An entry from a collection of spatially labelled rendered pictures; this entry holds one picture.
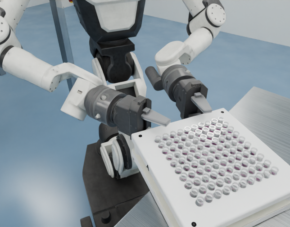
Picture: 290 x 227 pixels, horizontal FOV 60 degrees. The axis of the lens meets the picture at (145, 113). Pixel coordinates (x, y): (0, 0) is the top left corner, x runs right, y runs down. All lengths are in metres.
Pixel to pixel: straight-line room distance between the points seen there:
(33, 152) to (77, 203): 0.57
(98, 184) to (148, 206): 0.92
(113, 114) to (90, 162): 0.97
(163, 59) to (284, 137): 0.38
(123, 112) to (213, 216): 0.28
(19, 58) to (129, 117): 0.32
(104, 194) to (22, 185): 0.60
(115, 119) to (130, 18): 0.43
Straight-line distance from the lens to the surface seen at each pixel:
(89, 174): 1.47
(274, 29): 3.83
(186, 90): 0.60
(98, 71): 0.98
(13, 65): 0.71
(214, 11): 0.92
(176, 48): 0.77
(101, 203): 1.35
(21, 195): 1.72
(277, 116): 0.79
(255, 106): 0.81
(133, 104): 0.53
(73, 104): 0.65
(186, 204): 0.43
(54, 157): 1.86
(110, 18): 0.88
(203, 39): 0.87
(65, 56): 2.01
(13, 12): 0.79
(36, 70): 0.69
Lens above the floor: 1.29
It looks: 38 degrees down
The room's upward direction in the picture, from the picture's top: straight up
